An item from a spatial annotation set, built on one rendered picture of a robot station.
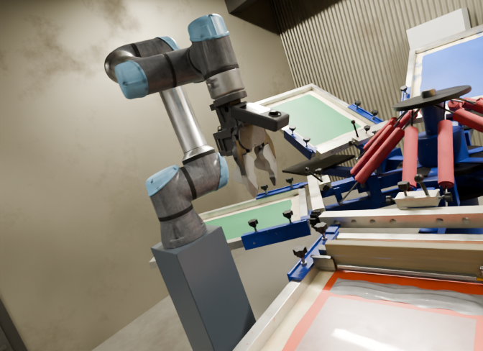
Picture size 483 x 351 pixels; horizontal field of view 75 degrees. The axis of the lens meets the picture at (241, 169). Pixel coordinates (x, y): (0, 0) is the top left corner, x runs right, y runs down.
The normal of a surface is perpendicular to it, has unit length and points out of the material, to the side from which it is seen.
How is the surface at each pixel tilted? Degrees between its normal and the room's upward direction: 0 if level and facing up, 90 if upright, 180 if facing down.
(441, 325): 0
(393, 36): 90
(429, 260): 90
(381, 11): 90
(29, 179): 90
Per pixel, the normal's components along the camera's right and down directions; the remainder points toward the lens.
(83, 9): 0.64, -0.07
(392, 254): -0.61, 0.34
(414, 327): -0.32, -0.93
